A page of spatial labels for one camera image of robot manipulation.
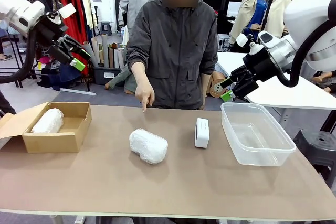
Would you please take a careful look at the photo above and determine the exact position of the black hose of right arm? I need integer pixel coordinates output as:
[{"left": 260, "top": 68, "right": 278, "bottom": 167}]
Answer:
[{"left": 275, "top": 19, "right": 332, "bottom": 88}]

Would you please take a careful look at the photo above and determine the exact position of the metal bar on floor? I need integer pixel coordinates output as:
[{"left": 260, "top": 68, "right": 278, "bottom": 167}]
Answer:
[{"left": 59, "top": 88, "right": 97, "bottom": 97}]

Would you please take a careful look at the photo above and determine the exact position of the tall grey paper roll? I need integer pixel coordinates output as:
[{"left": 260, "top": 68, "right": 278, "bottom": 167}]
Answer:
[{"left": 101, "top": 34, "right": 110, "bottom": 68}]

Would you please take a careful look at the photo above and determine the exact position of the mannequin in grey hoodie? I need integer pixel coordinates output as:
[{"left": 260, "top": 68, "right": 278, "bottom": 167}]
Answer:
[{"left": 118, "top": 0, "right": 165, "bottom": 29}]

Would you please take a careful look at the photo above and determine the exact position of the person's left forearm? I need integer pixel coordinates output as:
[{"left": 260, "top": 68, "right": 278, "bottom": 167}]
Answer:
[{"left": 201, "top": 73, "right": 212, "bottom": 111}]

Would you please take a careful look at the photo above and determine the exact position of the white background table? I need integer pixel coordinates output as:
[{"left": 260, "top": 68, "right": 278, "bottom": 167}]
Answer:
[{"left": 217, "top": 51, "right": 336, "bottom": 110}]

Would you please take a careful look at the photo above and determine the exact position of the black hose of arm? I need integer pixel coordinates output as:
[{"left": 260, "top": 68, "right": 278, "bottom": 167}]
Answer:
[
  {"left": 0, "top": 28, "right": 38, "bottom": 84},
  {"left": 275, "top": 19, "right": 332, "bottom": 88}
]

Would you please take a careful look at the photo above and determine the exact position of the black plastic stool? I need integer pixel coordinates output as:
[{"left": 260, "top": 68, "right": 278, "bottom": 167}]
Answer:
[{"left": 292, "top": 129, "right": 336, "bottom": 183}]

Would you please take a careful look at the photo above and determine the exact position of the person's right forearm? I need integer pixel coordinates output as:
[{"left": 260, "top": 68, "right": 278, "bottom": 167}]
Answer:
[{"left": 130, "top": 62, "right": 152, "bottom": 88}]

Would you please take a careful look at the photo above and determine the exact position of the clear plastic container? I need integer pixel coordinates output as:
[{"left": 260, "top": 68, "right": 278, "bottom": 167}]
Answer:
[{"left": 220, "top": 102, "right": 297, "bottom": 167}]

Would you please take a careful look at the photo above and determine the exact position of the small grey stool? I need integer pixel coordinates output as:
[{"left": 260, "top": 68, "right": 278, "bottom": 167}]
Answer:
[{"left": 99, "top": 20, "right": 112, "bottom": 36}]

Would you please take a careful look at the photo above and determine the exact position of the white unwrapped clock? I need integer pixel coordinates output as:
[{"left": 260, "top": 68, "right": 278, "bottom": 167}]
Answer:
[{"left": 194, "top": 118, "right": 210, "bottom": 148}]

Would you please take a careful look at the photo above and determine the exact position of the tan wooden disc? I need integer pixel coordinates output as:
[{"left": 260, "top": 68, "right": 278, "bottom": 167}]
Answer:
[{"left": 209, "top": 70, "right": 232, "bottom": 99}]

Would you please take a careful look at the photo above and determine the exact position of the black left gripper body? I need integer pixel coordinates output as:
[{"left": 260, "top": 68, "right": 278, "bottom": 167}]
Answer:
[{"left": 34, "top": 11, "right": 89, "bottom": 65}]

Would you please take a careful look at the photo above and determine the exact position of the open brown cardboard box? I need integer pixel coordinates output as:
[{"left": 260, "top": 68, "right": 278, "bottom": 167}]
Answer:
[{"left": 0, "top": 101, "right": 93, "bottom": 154}]

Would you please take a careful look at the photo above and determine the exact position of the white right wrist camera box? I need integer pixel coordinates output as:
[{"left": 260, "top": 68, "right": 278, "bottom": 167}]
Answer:
[{"left": 235, "top": 33, "right": 249, "bottom": 47}]

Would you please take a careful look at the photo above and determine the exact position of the mannequin in beige and navy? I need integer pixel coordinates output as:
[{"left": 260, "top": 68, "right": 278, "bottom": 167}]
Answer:
[{"left": 265, "top": 0, "right": 302, "bottom": 38}]

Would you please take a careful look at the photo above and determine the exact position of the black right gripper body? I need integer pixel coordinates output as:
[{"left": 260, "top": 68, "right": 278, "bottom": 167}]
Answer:
[{"left": 230, "top": 50, "right": 283, "bottom": 98}]

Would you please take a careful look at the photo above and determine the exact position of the mannequin in beige coat, blue shirt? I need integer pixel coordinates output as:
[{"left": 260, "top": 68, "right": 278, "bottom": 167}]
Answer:
[{"left": 229, "top": 0, "right": 277, "bottom": 46}]

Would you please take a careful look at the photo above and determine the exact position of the black tripod pole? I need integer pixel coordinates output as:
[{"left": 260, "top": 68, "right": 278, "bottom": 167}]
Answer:
[{"left": 259, "top": 0, "right": 278, "bottom": 38}]

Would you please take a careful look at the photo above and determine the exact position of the dark storage bin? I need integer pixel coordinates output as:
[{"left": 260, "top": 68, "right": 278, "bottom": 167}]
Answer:
[{"left": 93, "top": 65, "right": 126, "bottom": 86}]

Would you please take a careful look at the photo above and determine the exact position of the slim bubble-wrapped clock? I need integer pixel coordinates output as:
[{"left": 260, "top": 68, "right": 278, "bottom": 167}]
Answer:
[{"left": 30, "top": 108, "right": 65, "bottom": 134}]

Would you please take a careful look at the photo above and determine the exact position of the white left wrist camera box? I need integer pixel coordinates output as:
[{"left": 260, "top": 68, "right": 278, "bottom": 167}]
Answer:
[{"left": 58, "top": 3, "right": 77, "bottom": 20}]

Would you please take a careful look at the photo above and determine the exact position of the leaning grey paper roll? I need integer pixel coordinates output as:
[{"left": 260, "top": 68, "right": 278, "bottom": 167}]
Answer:
[{"left": 81, "top": 40, "right": 99, "bottom": 68}]

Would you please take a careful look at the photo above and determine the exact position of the black hanging garment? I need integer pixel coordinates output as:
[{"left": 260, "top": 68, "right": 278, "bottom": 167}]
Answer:
[{"left": 38, "top": 0, "right": 63, "bottom": 15}]

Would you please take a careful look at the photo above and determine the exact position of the white computer case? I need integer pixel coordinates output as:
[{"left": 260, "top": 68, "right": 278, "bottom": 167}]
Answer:
[{"left": 217, "top": 34, "right": 230, "bottom": 52}]

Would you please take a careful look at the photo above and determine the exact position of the red dress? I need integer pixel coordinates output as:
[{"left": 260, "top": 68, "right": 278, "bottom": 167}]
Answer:
[{"left": 58, "top": 0, "right": 89, "bottom": 76}]

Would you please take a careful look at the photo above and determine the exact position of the wide bubble-wrapped clock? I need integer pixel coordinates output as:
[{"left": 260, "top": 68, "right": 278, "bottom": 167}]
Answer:
[{"left": 129, "top": 128, "right": 169, "bottom": 165}]

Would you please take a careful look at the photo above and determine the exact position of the black hose of left arm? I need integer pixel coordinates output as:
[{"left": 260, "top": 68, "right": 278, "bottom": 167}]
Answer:
[{"left": 0, "top": 28, "right": 38, "bottom": 84}]

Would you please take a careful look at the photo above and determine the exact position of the person in grey jacket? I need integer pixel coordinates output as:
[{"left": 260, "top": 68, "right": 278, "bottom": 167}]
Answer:
[{"left": 125, "top": 0, "right": 218, "bottom": 111}]

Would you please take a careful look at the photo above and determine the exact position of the mannequin in green clothing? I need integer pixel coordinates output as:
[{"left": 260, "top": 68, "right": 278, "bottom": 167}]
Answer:
[{"left": 104, "top": 62, "right": 138, "bottom": 95}]

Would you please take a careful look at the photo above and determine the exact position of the person's right hand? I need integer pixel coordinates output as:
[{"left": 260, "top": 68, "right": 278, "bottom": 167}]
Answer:
[{"left": 134, "top": 82, "right": 156, "bottom": 114}]

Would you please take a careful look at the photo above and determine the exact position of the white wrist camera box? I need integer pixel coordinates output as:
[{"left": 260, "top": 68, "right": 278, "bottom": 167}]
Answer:
[
  {"left": 58, "top": 3, "right": 77, "bottom": 20},
  {"left": 235, "top": 33, "right": 249, "bottom": 47}
]

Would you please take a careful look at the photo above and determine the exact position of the cream hanging garment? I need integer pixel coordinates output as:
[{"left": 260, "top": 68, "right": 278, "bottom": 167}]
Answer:
[{"left": 80, "top": 0, "right": 96, "bottom": 34}]

